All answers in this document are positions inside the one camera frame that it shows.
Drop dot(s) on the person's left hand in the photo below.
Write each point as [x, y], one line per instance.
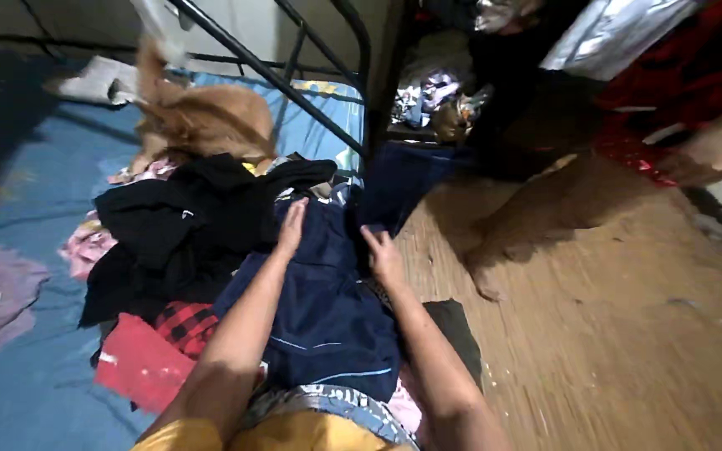
[289, 233]

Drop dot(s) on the person's right hand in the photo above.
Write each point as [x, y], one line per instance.
[388, 264]

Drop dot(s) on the person's left fingers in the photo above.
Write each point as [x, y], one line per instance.
[297, 212]

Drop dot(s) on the person's right fingers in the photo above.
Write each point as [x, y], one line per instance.
[376, 238]

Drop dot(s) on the navy blue garment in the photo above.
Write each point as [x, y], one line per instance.
[336, 307]

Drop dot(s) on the person's left forearm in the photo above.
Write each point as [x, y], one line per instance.
[238, 338]

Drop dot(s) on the person's right forearm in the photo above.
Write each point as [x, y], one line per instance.
[436, 357]

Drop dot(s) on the brown dog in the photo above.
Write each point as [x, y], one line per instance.
[223, 119]

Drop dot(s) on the pile of mixed clothes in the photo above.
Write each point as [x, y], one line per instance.
[160, 238]

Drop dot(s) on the dark shelf with clothes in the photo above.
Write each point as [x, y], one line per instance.
[436, 94]

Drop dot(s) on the person's body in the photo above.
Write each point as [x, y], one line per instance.
[329, 435]

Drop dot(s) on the crumpled white cloth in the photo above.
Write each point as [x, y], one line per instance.
[98, 80]

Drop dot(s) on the blue mattress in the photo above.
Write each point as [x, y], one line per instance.
[60, 351]

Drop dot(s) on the shiny silver sheet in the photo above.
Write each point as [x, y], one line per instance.
[615, 34]

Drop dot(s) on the black metal bed frame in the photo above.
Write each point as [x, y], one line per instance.
[235, 53]

